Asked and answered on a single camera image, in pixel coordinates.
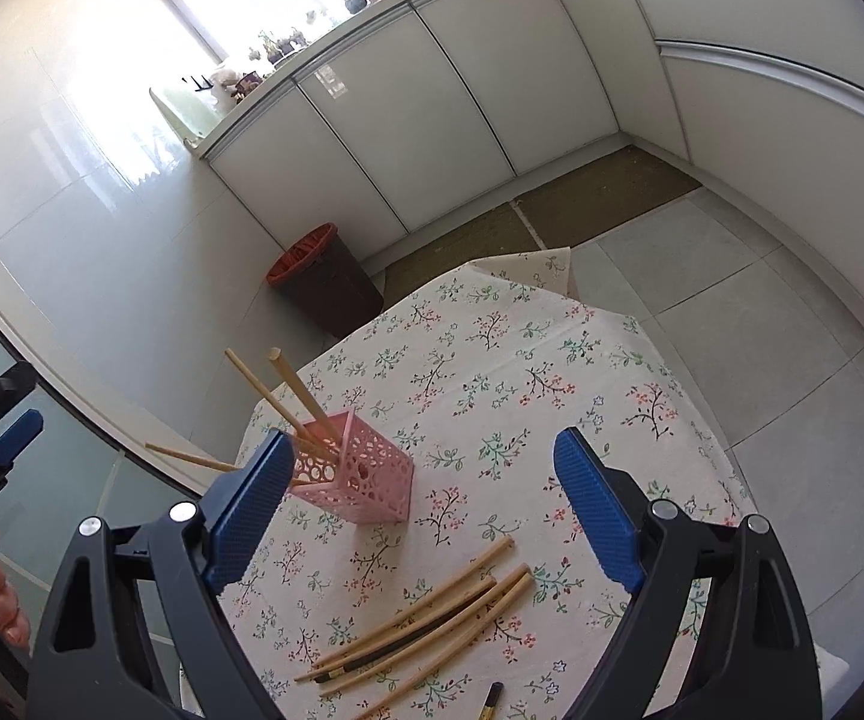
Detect single thick wooden chopstick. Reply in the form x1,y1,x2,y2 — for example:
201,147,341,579
265,346,335,440

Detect brown trash bin red bag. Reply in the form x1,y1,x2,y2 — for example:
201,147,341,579
265,223,386,336

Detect small potted plants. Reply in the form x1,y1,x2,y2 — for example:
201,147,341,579
250,26,311,67

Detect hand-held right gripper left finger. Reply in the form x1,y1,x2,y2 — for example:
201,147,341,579
27,427,296,720

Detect single thin wooden chopstick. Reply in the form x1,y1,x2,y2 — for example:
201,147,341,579
224,347,324,458
144,441,244,473

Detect white cutting board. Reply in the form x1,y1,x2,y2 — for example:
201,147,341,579
149,85,221,152

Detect pink perforated utensil holder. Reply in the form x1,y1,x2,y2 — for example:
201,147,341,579
286,409,415,527

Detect floral tablecloth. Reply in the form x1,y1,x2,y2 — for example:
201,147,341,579
218,249,823,720

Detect pile of wooden chopsticks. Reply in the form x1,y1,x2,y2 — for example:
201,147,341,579
293,536,536,720

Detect small figurine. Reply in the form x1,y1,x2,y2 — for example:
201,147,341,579
211,60,262,103

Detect white door base cabinet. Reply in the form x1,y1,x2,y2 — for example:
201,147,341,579
203,0,635,242

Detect person's left hand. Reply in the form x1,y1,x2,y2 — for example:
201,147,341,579
0,521,32,650

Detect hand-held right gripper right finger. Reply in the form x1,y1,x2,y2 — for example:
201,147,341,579
554,427,824,720

